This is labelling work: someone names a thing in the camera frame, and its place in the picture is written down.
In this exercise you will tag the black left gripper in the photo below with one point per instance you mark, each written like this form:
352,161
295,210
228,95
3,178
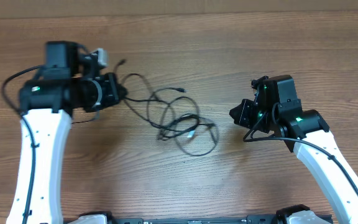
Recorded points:
109,80

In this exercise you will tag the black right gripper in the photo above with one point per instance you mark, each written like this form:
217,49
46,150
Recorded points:
243,111

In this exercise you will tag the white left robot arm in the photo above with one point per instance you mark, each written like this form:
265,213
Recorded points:
70,78

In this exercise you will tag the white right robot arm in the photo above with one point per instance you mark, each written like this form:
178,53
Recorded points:
276,114

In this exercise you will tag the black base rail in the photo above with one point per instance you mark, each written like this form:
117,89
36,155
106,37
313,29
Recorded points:
307,216

